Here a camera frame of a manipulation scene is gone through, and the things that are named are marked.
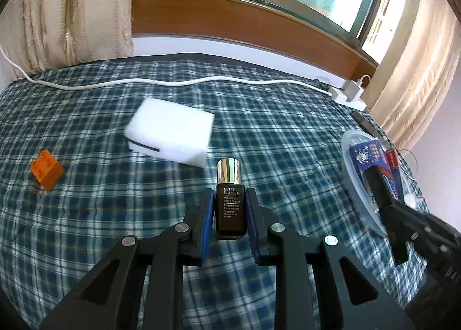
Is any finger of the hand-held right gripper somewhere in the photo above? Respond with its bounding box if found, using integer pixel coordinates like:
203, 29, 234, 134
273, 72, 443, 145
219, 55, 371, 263
394, 202, 460, 245
380, 204, 410, 266

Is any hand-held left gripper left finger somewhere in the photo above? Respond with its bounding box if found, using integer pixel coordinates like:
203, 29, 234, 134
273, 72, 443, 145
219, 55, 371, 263
38, 188, 217, 330

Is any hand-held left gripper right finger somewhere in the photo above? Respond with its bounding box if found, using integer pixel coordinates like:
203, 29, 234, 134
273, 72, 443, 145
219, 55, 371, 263
247, 188, 415, 330

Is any dark brown serum bottle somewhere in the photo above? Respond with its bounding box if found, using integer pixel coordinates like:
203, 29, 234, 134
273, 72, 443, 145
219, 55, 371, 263
215, 158, 249, 241

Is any clear round plastic container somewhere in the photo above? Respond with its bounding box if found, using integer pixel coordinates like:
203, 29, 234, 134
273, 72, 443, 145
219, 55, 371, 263
340, 130, 429, 239

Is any red and blue card box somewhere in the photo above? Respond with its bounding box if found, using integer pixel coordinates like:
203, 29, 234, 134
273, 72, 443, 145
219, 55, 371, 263
385, 148, 403, 169

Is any blue printed box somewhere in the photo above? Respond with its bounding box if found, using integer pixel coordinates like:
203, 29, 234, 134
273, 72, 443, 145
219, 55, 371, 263
348, 140, 403, 205

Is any white sponge with dark layer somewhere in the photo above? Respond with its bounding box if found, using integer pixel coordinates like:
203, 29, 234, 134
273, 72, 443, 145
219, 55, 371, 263
124, 97, 216, 169

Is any white power strip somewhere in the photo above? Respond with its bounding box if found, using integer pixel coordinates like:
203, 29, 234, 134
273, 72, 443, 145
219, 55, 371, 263
327, 86, 366, 108

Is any white phone charger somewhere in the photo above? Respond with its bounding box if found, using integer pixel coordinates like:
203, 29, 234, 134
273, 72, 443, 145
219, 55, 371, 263
342, 75, 372, 100

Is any beige plain curtain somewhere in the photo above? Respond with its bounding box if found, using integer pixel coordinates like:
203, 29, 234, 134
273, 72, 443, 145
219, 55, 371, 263
371, 0, 461, 152

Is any orange toy brick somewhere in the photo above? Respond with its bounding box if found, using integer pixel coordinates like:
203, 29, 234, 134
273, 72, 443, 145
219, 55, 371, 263
29, 149, 65, 191

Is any beige pleated curtain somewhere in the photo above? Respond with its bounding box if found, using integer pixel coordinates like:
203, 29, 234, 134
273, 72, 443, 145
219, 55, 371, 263
0, 0, 136, 80

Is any white power cable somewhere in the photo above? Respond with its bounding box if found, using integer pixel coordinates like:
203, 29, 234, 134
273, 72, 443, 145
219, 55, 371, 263
0, 45, 334, 95

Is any wooden window frame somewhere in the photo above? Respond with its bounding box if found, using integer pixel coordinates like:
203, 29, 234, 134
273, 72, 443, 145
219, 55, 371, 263
131, 0, 394, 88

